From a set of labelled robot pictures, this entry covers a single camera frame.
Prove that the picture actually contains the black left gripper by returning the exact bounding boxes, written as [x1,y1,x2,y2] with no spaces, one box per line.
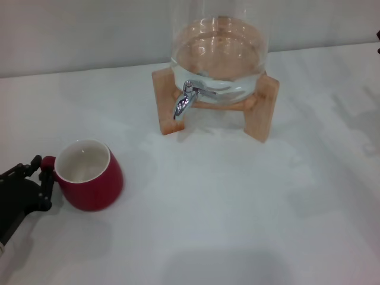
[0,154,54,246]

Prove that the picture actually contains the red ceramic cup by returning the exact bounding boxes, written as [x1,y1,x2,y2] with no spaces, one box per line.
[40,138,125,212]

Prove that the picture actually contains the chrome faucet with lever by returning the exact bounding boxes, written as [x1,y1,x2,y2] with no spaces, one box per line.
[173,79,219,121]

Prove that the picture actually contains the wooden dispenser stand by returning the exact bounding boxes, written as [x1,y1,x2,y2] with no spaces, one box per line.
[151,66,280,144]

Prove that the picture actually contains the glass water dispenser jar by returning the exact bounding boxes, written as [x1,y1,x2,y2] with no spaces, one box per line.
[170,0,270,105]

